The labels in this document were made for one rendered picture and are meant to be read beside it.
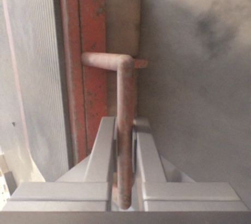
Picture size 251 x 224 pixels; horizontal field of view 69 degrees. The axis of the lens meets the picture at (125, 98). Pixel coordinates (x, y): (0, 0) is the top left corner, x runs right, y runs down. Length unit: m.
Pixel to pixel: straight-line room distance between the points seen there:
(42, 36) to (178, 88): 0.16
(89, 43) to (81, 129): 0.08
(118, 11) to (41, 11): 0.08
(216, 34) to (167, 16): 0.06
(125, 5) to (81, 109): 0.12
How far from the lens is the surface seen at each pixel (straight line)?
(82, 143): 0.19
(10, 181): 3.16
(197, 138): 0.24
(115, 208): 0.49
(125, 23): 0.22
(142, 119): 0.15
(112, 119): 0.15
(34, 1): 0.22
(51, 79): 0.20
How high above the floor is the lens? 0.20
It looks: 39 degrees down
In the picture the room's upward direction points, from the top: 103 degrees counter-clockwise
